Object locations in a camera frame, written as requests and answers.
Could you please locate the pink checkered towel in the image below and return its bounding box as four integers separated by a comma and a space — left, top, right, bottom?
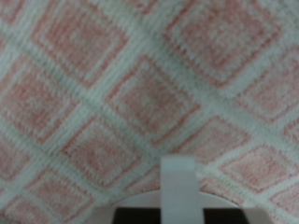
0, 0, 299, 224

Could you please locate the white mug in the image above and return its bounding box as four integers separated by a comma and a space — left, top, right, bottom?
113, 154, 241, 224

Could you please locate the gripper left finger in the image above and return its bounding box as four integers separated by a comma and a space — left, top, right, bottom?
92, 205, 162, 224

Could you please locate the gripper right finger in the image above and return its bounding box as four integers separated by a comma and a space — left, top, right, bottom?
203, 206, 274, 224

